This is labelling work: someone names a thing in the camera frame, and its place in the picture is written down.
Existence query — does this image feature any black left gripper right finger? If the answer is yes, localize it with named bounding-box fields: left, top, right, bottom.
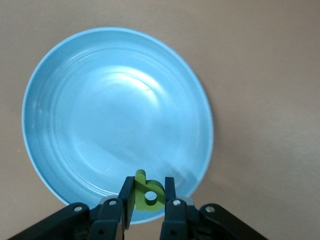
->
left=159, top=176, right=270, bottom=240

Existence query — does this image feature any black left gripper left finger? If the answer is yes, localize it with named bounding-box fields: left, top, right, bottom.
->
left=7, top=176, right=137, bottom=240

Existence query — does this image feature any green lowercase letter b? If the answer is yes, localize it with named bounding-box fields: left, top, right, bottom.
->
left=134, top=169, right=166, bottom=212

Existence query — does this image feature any blue plate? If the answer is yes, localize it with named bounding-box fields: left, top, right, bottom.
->
left=21, top=26, right=215, bottom=225

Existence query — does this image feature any brown table mat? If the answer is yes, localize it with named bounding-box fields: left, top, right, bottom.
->
left=0, top=0, right=320, bottom=240

